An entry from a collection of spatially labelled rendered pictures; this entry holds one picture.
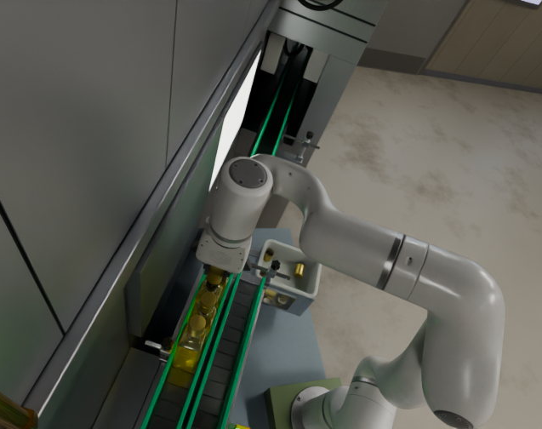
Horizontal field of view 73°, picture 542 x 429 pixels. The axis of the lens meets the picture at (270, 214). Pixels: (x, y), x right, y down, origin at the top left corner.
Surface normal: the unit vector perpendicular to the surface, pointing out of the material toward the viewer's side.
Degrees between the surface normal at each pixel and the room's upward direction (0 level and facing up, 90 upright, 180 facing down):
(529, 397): 0
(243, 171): 0
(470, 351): 63
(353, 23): 90
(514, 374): 0
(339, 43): 90
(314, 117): 90
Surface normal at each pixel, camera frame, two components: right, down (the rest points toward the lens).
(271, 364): 0.26, -0.58
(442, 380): -0.68, -0.03
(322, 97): -0.22, 0.74
